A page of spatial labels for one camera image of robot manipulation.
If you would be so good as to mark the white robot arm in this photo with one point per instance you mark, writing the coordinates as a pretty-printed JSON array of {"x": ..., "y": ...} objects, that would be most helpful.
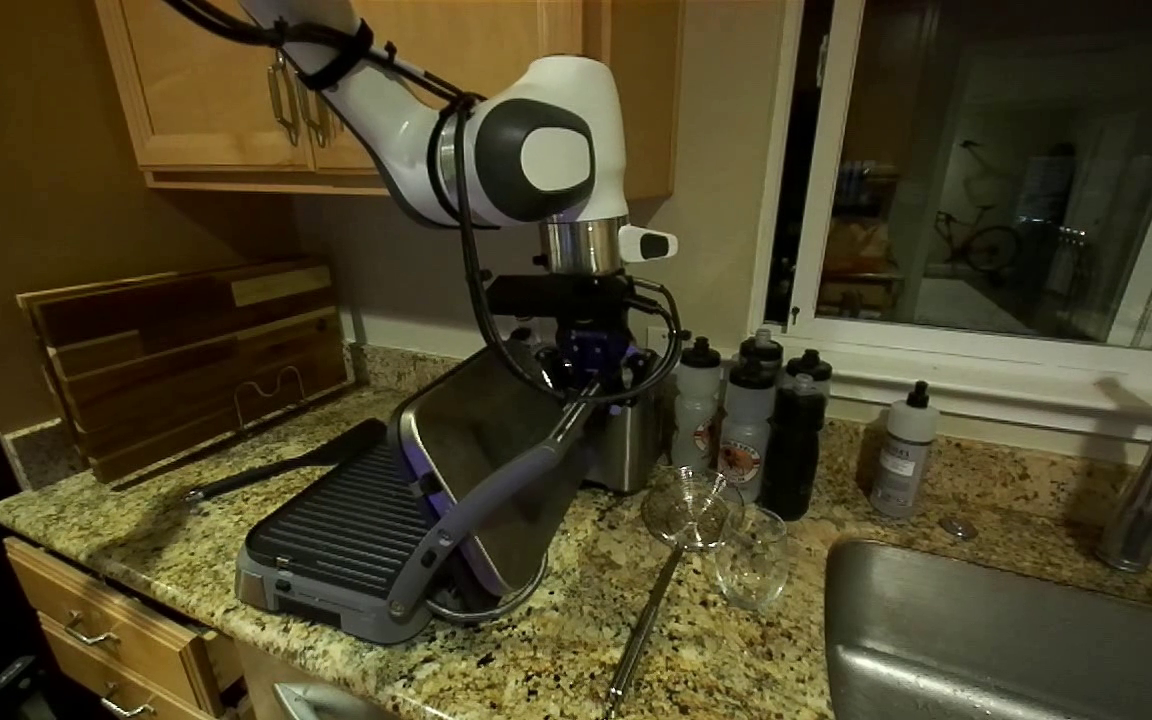
[{"x": 535, "y": 180}]

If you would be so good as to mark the stainless steel sink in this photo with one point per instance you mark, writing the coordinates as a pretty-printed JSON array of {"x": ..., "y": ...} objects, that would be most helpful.
[{"x": 927, "y": 636}]

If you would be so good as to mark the black grey sandwich maker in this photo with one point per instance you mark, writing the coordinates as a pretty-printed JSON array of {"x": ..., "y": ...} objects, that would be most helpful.
[{"x": 449, "y": 515}]

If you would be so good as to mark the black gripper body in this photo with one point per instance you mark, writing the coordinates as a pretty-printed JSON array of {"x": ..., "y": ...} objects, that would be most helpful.
[{"x": 595, "y": 343}]

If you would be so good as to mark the wooden base cabinet drawers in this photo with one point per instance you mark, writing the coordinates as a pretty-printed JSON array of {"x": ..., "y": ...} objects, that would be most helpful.
[{"x": 134, "y": 657}]

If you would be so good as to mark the small white bottle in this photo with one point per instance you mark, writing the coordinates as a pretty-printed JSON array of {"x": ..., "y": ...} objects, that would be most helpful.
[{"x": 910, "y": 429}]

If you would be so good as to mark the clear sport bottle black cap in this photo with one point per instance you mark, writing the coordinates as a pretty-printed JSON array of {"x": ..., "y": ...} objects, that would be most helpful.
[{"x": 699, "y": 397}]

